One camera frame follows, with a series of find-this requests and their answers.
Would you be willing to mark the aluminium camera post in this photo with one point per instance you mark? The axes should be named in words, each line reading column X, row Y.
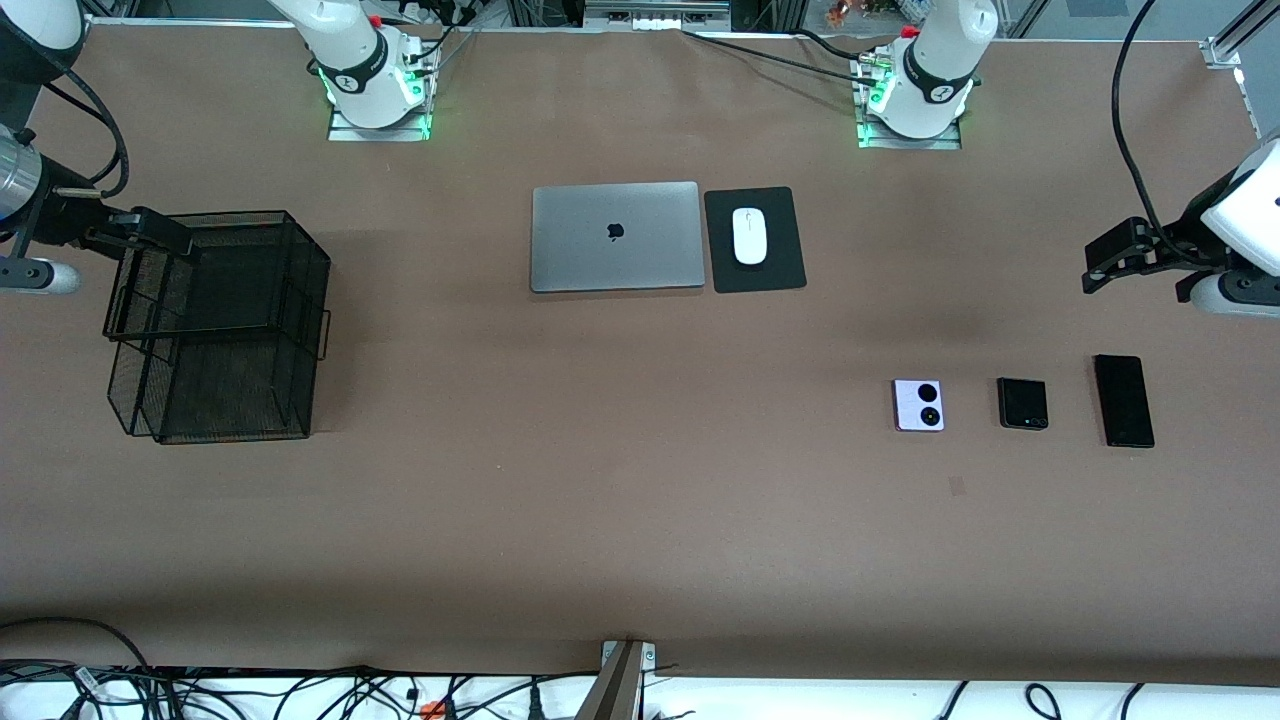
column 615, row 690

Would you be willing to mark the black flip phone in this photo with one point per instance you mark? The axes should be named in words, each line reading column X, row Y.
column 1022, row 400

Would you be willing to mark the aluminium table side rail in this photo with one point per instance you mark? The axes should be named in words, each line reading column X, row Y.
column 1258, row 110

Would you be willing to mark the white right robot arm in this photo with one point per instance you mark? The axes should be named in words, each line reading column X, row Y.
column 360, row 70

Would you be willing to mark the black slab phone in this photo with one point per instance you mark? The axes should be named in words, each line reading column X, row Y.
column 1124, row 400

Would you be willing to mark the lilac flip phone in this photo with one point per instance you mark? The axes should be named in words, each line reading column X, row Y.
column 912, row 410

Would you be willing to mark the aluminium extrusion beam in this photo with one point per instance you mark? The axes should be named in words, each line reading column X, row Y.
column 1250, row 25

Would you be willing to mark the silver closed laptop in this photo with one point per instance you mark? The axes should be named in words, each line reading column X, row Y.
column 580, row 250

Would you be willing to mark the metal corner bracket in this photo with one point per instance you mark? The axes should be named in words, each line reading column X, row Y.
column 1220, row 52

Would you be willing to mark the black mesh two-tier tray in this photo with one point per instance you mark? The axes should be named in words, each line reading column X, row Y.
column 250, row 400

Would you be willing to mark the black mouse pad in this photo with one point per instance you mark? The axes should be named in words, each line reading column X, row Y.
column 780, row 275

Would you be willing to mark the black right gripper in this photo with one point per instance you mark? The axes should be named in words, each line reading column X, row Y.
column 58, row 217

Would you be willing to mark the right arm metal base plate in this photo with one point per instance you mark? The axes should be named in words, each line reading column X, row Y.
column 345, row 133

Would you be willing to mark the white computer mouse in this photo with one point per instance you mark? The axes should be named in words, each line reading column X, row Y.
column 749, row 240

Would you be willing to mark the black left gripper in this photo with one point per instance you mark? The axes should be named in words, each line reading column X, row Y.
column 1183, row 240

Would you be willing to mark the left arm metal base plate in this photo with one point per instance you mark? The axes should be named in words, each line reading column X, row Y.
column 950, row 143

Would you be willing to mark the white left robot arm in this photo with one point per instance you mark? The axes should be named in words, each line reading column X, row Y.
column 930, row 70

